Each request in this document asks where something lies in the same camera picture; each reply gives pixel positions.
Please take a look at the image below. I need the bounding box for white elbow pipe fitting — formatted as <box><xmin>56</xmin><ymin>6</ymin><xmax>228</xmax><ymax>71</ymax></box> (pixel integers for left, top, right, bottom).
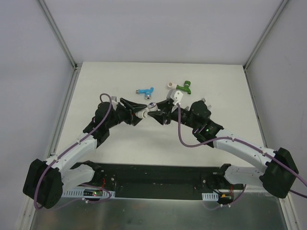
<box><xmin>136</xmin><ymin>110</ymin><xmax>148</xmax><ymax>119</ymax></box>

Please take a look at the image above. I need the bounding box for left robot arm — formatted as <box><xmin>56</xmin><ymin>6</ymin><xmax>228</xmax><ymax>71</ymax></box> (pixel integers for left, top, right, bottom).
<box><xmin>23</xmin><ymin>96</ymin><xmax>148</xmax><ymax>209</ymax></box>

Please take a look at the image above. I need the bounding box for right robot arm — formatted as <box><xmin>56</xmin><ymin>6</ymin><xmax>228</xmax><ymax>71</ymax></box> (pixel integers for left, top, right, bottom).
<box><xmin>148</xmin><ymin>99</ymin><xmax>301</xmax><ymax>198</ymax></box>

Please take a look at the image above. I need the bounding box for grey faucet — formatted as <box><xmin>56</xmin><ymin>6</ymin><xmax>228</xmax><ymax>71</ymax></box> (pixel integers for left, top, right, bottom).
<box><xmin>201</xmin><ymin>98</ymin><xmax>212</xmax><ymax>110</ymax></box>

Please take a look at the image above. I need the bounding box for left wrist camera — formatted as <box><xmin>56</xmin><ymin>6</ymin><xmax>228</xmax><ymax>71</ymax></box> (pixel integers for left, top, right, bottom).
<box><xmin>111</xmin><ymin>96</ymin><xmax>118</xmax><ymax>107</ymax></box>

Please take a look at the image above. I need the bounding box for blue faucet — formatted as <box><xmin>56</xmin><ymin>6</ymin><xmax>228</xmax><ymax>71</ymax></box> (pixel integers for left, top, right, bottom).
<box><xmin>136</xmin><ymin>87</ymin><xmax>154</xmax><ymax>100</ymax></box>

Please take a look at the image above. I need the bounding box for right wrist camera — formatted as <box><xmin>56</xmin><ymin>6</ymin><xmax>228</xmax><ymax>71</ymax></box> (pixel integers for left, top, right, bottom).
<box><xmin>166</xmin><ymin>89</ymin><xmax>183</xmax><ymax>105</ymax></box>

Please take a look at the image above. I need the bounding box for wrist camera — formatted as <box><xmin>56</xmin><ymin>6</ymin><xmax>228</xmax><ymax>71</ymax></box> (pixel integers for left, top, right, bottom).
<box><xmin>111</xmin><ymin>96</ymin><xmax>118</xmax><ymax>107</ymax></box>
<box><xmin>166</xmin><ymin>89</ymin><xmax>183</xmax><ymax>105</ymax></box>

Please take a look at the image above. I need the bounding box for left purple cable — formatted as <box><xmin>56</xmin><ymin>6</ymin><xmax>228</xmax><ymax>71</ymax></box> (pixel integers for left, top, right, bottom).
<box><xmin>33</xmin><ymin>93</ymin><xmax>113</xmax><ymax>210</ymax></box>

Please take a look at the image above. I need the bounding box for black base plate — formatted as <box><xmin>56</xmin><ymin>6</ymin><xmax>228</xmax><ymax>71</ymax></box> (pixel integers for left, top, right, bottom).
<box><xmin>69</xmin><ymin>161</ymin><xmax>245</xmax><ymax>199</ymax></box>

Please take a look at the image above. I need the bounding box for green faucet with white fitting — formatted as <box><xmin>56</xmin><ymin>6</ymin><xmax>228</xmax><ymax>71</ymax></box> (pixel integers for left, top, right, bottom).
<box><xmin>167</xmin><ymin>80</ymin><xmax>191</xmax><ymax>95</ymax></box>

